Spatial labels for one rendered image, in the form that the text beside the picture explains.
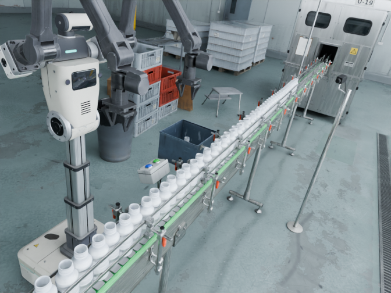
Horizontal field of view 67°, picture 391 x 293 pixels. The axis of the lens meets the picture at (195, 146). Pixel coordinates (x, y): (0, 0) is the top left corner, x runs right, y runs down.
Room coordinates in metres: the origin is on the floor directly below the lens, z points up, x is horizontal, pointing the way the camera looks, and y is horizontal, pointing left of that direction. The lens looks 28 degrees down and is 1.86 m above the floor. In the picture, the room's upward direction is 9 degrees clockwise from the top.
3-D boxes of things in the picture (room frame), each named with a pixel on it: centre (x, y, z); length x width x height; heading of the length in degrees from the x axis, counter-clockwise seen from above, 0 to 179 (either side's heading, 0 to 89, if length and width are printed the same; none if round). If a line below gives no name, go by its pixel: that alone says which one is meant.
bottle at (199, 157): (1.23, -0.03, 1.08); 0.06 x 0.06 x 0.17
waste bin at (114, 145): (2.97, 0.93, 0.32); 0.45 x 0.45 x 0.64
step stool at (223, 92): (5.02, -0.33, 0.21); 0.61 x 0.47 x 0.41; 28
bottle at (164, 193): (0.95, 0.10, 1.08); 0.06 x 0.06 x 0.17
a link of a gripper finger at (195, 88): (1.33, 0.06, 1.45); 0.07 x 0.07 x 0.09; 64
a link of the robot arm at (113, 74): (0.93, 0.27, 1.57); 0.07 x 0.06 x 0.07; 65
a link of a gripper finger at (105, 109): (0.94, 0.30, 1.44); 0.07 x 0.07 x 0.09; 65
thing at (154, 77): (3.82, 0.91, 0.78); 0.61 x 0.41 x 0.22; 161
